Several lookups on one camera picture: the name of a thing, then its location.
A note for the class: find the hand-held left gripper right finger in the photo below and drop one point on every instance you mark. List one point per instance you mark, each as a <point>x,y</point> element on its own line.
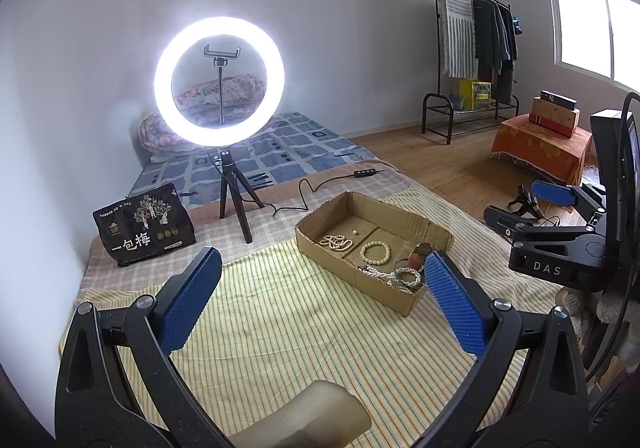
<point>457,303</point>

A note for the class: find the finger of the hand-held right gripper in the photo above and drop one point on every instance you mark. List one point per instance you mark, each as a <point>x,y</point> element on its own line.
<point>510,225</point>
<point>552,192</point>

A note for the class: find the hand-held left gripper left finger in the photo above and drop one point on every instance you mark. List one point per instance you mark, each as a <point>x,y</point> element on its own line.
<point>192,298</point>

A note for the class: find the blue bangle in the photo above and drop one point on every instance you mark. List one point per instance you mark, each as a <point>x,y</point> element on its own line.
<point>397,270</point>

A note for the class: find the cardboard box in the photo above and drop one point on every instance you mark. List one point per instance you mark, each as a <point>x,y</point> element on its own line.
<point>350,278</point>

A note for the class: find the small black tripod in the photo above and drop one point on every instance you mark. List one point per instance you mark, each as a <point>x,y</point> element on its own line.
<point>522,200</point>

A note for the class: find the orange cloth covered table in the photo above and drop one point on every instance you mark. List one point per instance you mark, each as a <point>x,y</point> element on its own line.
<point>540,153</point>

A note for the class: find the red brown pendant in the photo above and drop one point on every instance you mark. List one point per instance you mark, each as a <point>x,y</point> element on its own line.
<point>417,255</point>

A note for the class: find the tan box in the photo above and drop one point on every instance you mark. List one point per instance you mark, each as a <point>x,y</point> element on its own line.
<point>555,114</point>

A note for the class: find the black snack bag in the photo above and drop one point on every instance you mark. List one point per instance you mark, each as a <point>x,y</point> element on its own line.
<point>145,228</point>

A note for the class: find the dark flat box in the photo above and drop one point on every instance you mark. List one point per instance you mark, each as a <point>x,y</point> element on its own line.
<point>560,99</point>

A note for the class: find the beige checked blanket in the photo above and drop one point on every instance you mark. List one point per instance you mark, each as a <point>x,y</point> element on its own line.
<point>270,233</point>

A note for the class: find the yellow striped cloth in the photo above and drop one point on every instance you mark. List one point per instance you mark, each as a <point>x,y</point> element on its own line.
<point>300,338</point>

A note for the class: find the yellow box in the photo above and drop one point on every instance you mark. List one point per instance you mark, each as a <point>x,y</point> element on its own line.
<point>475,95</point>

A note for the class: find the small plant pot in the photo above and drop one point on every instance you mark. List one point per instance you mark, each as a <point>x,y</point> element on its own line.
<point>456,101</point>

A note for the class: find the black clothes rack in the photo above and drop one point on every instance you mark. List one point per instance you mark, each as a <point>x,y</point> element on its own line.
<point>432,98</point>

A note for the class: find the dark hanging clothes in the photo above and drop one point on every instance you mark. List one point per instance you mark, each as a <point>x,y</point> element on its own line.
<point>492,43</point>

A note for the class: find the beige rounded cushion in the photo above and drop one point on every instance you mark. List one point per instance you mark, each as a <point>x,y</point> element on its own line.
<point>310,413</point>

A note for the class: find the floral pillow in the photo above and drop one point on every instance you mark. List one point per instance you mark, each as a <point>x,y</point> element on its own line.
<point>155,135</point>
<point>235,88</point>

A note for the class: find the window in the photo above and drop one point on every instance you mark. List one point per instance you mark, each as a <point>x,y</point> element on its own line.
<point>585,28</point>

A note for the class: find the striped towel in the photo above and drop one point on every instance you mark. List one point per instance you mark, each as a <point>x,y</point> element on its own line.
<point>457,28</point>

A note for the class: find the black phone holder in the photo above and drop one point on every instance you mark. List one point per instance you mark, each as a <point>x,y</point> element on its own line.
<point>222,53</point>

